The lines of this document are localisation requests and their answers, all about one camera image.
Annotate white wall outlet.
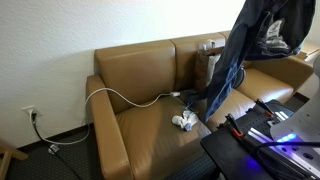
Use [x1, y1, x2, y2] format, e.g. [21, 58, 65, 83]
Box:
[22, 105, 42, 117]

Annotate black zippered case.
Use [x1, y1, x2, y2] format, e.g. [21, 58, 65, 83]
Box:
[233, 67, 246, 88]

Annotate black power cord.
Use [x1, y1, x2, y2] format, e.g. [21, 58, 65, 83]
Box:
[31, 112, 83, 180]

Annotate white charger cable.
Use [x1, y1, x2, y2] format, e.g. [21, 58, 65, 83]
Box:
[33, 87, 193, 146]

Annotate wooden furniture leg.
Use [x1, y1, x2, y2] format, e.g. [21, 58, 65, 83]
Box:
[0, 142, 29, 180]

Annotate white and blue socks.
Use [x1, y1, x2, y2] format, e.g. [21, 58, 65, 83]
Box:
[172, 110, 199, 131]

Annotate orange black clamp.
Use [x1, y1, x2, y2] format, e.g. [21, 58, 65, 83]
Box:
[218, 113, 244, 137]

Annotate tan leather sofa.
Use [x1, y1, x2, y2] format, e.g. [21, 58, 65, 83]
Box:
[86, 32, 313, 180]

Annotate brown paper grocery bag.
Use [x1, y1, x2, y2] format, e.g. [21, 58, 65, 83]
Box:
[194, 39, 224, 91]

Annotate blue denim jeans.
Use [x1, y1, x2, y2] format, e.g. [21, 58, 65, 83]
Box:
[186, 0, 316, 120]

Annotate white power adapter brick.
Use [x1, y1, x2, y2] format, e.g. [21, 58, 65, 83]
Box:
[170, 92, 180, 97]

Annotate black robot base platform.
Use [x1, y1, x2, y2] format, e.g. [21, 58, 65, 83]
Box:
[201, 97, 320, 180]

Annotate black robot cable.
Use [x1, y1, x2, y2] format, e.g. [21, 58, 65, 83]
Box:
[248, 141, 320, 180]

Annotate wooden side table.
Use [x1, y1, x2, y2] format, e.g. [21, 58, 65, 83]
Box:
[298, 42, 319, 61]

